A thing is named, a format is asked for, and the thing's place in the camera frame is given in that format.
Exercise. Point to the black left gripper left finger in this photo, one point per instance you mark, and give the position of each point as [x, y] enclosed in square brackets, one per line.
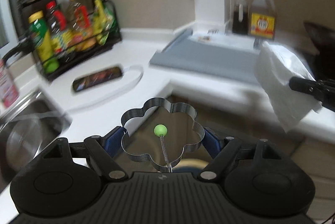
[101, 151]

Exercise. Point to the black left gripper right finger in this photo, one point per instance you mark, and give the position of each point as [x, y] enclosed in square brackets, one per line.
[223, 152]

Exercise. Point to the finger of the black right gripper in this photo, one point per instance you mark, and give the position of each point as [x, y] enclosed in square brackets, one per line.
[322, 91]

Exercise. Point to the white paper towel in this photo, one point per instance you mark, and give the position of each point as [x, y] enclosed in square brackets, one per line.
[274, 67]

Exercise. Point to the yellow rim blue trash bin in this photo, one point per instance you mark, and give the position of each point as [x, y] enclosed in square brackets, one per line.
[193, 166]

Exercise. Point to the black smartphone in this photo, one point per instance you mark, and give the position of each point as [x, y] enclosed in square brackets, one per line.
[96, 78]

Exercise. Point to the stainless steel sink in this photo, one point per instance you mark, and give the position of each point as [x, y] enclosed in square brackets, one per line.
[27, 128]

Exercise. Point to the grey drying mat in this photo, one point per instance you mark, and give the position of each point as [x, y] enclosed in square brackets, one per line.
[221, 59]

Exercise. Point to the cooking wine jug yellow label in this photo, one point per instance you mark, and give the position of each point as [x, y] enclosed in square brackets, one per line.
[262, 19]

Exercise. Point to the dark soy sauce bottle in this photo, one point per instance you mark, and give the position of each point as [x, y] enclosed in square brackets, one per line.
[240, 17]

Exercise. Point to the pink dish soap bottle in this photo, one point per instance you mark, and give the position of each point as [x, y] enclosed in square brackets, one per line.
[9, 91]

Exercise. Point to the black white striped wrapper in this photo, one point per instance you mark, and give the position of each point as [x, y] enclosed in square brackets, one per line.
[211, 35]

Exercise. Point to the yellow green snack packet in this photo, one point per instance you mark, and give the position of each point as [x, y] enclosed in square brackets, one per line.
[103, 21]

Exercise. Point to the green yellow cap bottle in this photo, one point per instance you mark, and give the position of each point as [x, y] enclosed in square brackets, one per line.
[40, 35]

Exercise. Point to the orange label oil bottle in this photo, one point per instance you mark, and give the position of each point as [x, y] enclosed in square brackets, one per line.
[82, 31]

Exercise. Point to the red cap sauce bottle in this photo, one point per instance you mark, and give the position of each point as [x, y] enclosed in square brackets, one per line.
[57, 23]

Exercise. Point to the black wire spice rack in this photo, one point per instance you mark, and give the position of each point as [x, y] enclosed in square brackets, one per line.
[68, 32]

